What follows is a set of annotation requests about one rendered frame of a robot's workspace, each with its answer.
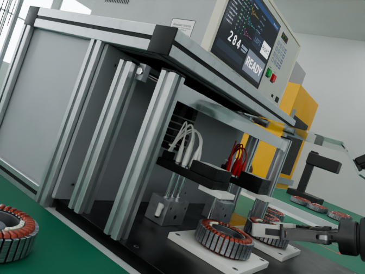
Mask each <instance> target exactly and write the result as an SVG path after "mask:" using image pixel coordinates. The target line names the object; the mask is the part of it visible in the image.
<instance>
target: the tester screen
mask: <svg viewBox="0 0 365 274"><path fill-rule="evenodd" d="M230 29H231V30H232V31H233V32H234V33H235V34H236V35H237V36H238V37H239V38H240V39H241V40H242V43H241V46H240V49H239V51H238V50H237V49H236V48H235V47H234V46H233V45H232V44H231V43H230V42H228V41H227V37H228V35H229V32H230ZM278 30H279V27H278V26H277V24H276V23H275V22H274V20H273V19H272V17H271V16H270V14H269V13H268V11H267V10H266V9H265V8H264V6H263V5H262V3H261V2H260V1H259V0H230V2H229V5H228V8H227V10H226V13H225V15H224V18H223V21H222V24H221V27H220V29H219V32H218V35H217V38H216V41H215V44H214V46H213V49H214V50H215V51H216V52H218V53H219V54H220V55H221V56H223V57H224V58H225V59H226V60H227V61H229V62H230V63H231V64H233V65H234V66H235V67H236V68H237V69H239V70H240V71H241V72H242V73H243V74H245V75H246V76H247V77H248V78H249V79H251V80H252V81H253V82H254V83H255V84H257V85H258V84H259V83H258V82H257V81H255V80H254V79H253V78H252V77H251V76H250V75H248V74H247V73H246V72H244V71H243V70H242V67H243V64H244V62H245V59H246V56H247V54H248V51H249V49H251V50H252V51H253V52H254V53H255V54H256V55H257V56H258V57H259V58H260V59H261V60H262V61H263V62H264V63H265V64H266V62H267V59H266V58H265V57H264V56H263V55H262V54H261V53H260V52H259V51H258V50H257V49H256V48H255V47H254V46H253V45H252V41H253V38H254V35H255V32H256V31H257V32H258V34H259V35H260V36H261V37H262V38H263V39H264V40H265V42H266V43H267V44H268V46H269V47H270V48H271V49H272V46H273V43H274V40H275V38H276V35H277V33H278ZM218 37H219V38H220V39H221V40H222V41H224V42H225V43H226V44H227V45H228V46H229V47H230V48H231V49H232V50H233V51H235V52H236V53H237V54H238V55H239V56H240V57H241V58H242V59H243V60H242V63H241V65H239V64H238V63H237V62H236V61H234V60H233V59H232V58H231V57H229V56H228V55H227V54H226V53H225V52H223V51H222V50H221V49H220V48H219V47H218V46H217V45H216V43H217V40H218Z"/></svg>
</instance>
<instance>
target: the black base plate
mask: <svg viewBox="0 0 365 274"><path fill-rule="evenodd" d="M69 202H70V200H61V199H59V200H58V204H57V206H56V209H55V210H56V211H57V212H59V213H60V214H61V215H63V216H64V217H65V218H67V219H68V220H70V221H71V222H72V223H73V224H75V225H76V226H78V227H79V228H80V229H82V230H83V231H84V232H85V233H87V234H88V235H89V236H91V237H92V238H94V239H95V240H96V241H98V242H99V243H100V244H102V245H103V246H104V247H106V248H107V249H108V250H110V251H111V252H112V253H114V254H115V255H116V256H118V257H119V258H121V259H122V260H123V261H125V262H126V263H127V264H129V265H130V266H131V267H133V268H134V269H135V270H136V271H138V272H139V273H140V274H225V273H223V272H222V271H220V270H219V269H217V268H215V267H214V266H212V265H210V264H209V263H207V262H206V261H204V260H202V259H201V258H199V257H197V256H196V255H194V254H193V253H191V252H190V251H188V250H186V249H185V248H183V247H181V246H180V245H178V244H176V243H175V242H174V241H172V240H170V239H169V238H168V235H169V233H170V232H178V231H190V230H196V229H197V226H198V223H199V220H201V219H206V218H207V217H205V216H203V215H202V212H203V209H204V206H205V204H202V203H189V205H188V207H187V211H186V213H185V216H184V219H183V221H182V224H181V225H173V226H160V225H159V224H157V223H155V222H154V221H152V220H150V219H149V218H147V217H145V213H146V210H147V207H148V205H149V202H141V203H140V205H139V208H138V211H137V213H136V216H135V219H134V222H133V225H132V227H131V230H130V233H129V236H128V238H127V239H124V240H123V239H122V238H120V240H114V239H112V238H111V235H107V234H105V233H104V229H105V226H106V223H107V221H108V218H109V215H110V213H111V210H112V207H113V204H114V201H96V200H95V201H94V203H93V206H92V209H91V211H90V213H89V214H85V213H84V212H83V213H82V214H77V213H76V212H74V209H70V208H69V207H68V205H69ZM246 221H247V219H246V218H245V217H243V216H241V215H238V214H236V213H234V212H232V214H231V217H230V219H229V222H224V223H225V224H226V223H227V224H228V225H232V226H243V225H245V224H246ZM288 244H289V245H291V246H293V247H295V248H297V249H299V250H301V252H300V255H297V256H295V257H292V258H290V259H287V260H285V261H282V262H281V261H279V260H277V259H275V258H273V257H271V256H270V255H268V254H266V253H264V252H262V251H260V250H258V249H257V248H255V247H253V250H252V253H253V254H255V255H257V256H259V257H260V258H262V259H264V260H266V261H268V262H269V264H268V267H267V268H265V269H263V270H260V271H258V272H255V273H252V274H358V273H356V272H354V271H352V270H350V269H348V268H346V267H344V266H342V265H340V264H338V263H336V262H334V261H332V260H330V259H328V258H325V257H323V256H321V255H320V254H318V253H316V252H314V251H312V250H309V249H308V248H306V247H304V246H302V245H300V244H298V243H295V242H293V241H291V240H290V241H289V243H288Z"/></svg>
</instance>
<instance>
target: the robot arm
mask: <svg viewBox="0 0 365 274"><path fill-rule="evenodd" d="M271 223H274V224H276V225H267V224H261V223H252V233H251V235H252V236H258V237H263V238H272V239H281V240H292V241H304V242H312V243H317V244H323V245H330V244H332V242H337V243H338V249H339V252H340V254H343V255H348V256H356V257H357V256H358V255H359V254H360V257H361V260H362V261H364V262H365V217H362V218H361V219H360V224H358V222H357V221H351V220H340V222H339V224H338V229H337V228H334V229H333V228H332V227H331V226H324V227H323V226H315V227H314V226H305V225H296V224H292V223H281V222H270V224H271ZM286 232H287V236H286Z"/></svg>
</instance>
